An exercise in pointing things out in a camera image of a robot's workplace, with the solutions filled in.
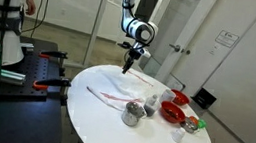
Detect small green toy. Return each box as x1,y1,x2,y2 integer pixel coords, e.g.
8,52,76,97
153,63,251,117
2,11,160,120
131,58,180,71
196,119,208,131

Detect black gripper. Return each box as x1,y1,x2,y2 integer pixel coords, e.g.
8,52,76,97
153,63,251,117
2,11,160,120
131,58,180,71
121,45,144,76

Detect silver door lever handle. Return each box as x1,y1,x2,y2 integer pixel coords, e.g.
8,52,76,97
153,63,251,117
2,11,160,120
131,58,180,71
167,42,182,54

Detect small white cup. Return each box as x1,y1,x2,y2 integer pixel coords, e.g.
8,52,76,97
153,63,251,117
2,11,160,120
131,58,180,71
170,126,187,143

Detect black clamp with orange grip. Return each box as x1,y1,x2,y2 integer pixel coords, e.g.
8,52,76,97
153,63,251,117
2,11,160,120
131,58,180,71
36,48,70,78
30,72,74,108

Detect small metal pot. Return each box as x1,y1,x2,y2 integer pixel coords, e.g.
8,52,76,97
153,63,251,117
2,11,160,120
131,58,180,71
119,99,149,129

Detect red bowl with dark contents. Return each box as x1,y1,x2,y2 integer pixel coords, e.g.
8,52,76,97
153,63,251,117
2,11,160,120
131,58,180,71
157,99,188,126

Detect black perforated robot table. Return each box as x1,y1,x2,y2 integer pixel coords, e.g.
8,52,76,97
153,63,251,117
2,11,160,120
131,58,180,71
0,32,76,143

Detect white paper wall sign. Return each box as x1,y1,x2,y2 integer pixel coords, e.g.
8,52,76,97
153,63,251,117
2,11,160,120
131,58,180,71
213,28,242,50

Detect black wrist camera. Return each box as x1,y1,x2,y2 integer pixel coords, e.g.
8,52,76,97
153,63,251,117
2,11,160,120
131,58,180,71
116,40,132,51

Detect thin black rig cable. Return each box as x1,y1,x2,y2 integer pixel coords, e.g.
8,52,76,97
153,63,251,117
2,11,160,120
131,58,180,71
21,0,52,38

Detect white towel with red stripes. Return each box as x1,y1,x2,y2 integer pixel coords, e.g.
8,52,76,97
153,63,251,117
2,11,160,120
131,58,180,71
84,61,156,116

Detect silver door knob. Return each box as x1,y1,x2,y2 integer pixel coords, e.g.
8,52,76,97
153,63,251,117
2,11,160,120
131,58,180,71
181,48,193,56

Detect small orange toy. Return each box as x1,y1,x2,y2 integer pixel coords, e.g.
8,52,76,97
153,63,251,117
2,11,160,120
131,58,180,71
188,115,200,125

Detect white glass door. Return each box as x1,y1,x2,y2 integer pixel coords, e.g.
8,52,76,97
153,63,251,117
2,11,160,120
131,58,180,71
135,0,221,91

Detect short aluminium extrusion piece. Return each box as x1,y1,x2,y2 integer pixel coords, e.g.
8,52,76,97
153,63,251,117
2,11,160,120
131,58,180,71
19,41,35,52

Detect white glass wall post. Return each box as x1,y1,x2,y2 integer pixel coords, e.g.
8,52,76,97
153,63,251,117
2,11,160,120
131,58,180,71
82,0,112,69

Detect large white wall whiteboard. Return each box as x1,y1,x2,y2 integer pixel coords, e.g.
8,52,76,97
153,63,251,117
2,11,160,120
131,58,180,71
193,0,256,143

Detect person in pink shirt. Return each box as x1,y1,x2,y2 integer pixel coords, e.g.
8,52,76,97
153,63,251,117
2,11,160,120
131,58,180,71
15,0,47,18

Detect empty red bowl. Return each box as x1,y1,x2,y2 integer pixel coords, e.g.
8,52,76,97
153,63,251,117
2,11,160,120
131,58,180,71
169,89,193,108

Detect glass shaker bottle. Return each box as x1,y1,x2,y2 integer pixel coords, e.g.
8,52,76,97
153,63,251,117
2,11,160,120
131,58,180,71
142,92,163,119

